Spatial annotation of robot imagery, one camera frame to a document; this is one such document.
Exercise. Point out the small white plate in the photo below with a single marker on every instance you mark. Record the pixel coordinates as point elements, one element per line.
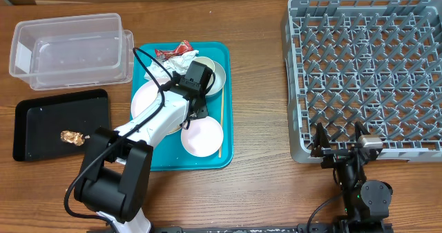
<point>203,137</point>

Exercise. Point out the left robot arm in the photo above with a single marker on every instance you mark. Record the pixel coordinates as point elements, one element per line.
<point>113,178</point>

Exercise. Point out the white napkin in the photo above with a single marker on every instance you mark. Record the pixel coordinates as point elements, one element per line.
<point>179,64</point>

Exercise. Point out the teal serving tray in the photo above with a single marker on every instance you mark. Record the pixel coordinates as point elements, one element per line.
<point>170,155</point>

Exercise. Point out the clear plastic storage bin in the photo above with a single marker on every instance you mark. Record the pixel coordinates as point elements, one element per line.
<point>72,52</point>

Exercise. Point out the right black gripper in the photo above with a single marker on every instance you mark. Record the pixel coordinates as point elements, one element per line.
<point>340,153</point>

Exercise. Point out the grey shallow bowl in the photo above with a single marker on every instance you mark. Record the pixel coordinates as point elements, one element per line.
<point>220,79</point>

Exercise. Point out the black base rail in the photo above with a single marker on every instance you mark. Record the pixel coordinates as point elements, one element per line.
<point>301,228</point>

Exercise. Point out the wooden chopstick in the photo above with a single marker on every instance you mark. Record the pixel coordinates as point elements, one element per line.
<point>221,123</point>

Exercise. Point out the red snack wrapper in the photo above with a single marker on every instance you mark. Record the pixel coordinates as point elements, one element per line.
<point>183,47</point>

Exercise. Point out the black rectangular tray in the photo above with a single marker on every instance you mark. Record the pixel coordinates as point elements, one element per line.
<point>40,121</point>

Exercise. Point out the brown food scrap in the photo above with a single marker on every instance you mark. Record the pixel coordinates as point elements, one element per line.
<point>72,137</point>

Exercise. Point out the large white plate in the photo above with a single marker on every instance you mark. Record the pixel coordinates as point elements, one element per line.
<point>148,98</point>

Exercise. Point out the grey dishwasher rack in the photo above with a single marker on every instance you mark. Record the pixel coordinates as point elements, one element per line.
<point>377,62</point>

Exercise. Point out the white paper cup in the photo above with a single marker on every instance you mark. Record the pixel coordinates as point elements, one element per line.
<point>207,61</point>

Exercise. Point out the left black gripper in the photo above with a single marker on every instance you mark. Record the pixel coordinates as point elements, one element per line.
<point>204,111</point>

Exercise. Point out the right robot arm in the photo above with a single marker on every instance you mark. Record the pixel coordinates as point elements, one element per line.
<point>366,201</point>

